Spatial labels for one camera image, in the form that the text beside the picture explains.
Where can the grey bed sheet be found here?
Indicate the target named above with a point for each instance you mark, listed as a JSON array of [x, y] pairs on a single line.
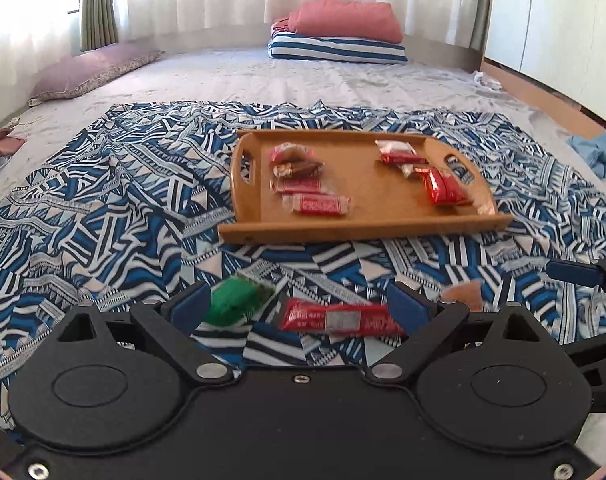
[[243, 77]]

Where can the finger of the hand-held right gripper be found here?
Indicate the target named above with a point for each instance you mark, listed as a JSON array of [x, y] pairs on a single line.
[[605, 360], [573, 272]]

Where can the blue patterned blanket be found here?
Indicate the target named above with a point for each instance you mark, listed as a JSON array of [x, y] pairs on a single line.
[[108, 200]]

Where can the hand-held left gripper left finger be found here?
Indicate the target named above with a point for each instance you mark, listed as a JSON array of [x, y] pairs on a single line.
[[190, 307]]

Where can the light blue cloth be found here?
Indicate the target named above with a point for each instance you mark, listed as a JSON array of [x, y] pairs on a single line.
[[600, 155]]

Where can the white snack packet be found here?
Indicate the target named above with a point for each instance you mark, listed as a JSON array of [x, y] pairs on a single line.
[[395, 146]]

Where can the blue striped pillow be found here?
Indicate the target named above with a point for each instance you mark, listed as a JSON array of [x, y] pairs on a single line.
[[333, 51]]

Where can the green snack packet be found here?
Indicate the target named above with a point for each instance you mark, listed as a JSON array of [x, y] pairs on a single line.
[[233, 300]]

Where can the red biscuit packet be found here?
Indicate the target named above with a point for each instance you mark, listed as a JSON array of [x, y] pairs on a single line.
[[315, 205]]

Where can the long thin red packet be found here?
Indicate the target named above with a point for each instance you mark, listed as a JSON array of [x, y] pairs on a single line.
[[405, 159]]

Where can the red sachet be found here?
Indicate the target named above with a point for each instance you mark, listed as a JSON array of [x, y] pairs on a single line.
[[303, 186]]

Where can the red pillow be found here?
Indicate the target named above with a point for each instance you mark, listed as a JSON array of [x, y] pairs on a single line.
[[343, 20]]

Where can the large red bar packet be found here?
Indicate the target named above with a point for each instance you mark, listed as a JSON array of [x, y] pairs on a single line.
[[328, 317]]

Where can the mauve pillow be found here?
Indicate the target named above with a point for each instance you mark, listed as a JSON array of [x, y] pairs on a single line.
[[93, 72]]

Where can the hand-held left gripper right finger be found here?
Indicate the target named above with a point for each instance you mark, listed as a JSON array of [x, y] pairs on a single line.
[[408, 310]]

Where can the orange cake packet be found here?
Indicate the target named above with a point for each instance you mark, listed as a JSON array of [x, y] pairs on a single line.
[[464, 295]]

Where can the brown snack packet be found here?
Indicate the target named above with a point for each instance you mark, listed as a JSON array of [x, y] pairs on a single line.
[[293, 160]]

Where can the white wardrobe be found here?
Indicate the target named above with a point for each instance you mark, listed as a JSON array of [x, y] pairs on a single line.
[[548, 20]]

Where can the wooden serving tray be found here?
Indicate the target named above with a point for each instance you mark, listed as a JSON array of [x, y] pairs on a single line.
[[363, 195]]

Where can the red snack packet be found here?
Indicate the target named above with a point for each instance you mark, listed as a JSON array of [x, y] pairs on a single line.
[[440, 187]]

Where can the grey-green curtain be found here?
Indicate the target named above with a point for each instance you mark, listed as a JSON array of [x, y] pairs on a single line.
[[99, 5], [482, 5]]

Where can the crumpled white paper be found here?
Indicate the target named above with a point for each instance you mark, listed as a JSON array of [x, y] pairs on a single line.
[[485, 80]]

